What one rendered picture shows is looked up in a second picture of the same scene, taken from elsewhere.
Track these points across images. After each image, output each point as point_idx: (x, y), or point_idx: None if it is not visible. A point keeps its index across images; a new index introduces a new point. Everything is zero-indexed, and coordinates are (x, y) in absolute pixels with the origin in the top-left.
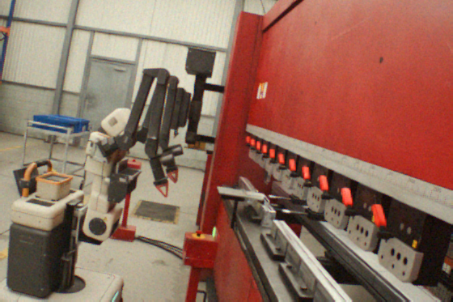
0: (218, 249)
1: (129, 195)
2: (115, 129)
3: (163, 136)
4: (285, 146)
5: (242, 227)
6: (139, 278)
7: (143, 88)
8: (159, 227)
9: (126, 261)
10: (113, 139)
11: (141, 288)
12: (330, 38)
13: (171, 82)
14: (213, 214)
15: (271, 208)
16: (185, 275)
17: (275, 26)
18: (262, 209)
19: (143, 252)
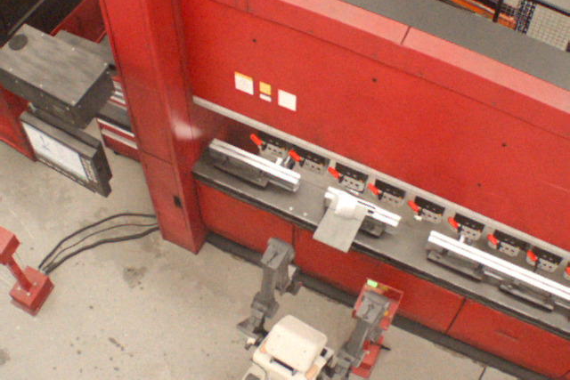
0: (259, 235)
1: (15, 262)
2: (316, 358)
3: (287, 285)
4: (444, 206)
5: (389, 257)
6: (178, 324)
7: (368, 327)
8: (2, 215)
9: (120, 320)
10: (349, 370)
11: (205, 331)
12: (551, 183)
13: (291, 257)
14: (192, 198)
15: (386, 213)
16: (180, 259)
17: (282, 28)
18: (379, 221)
19: (93, 284)
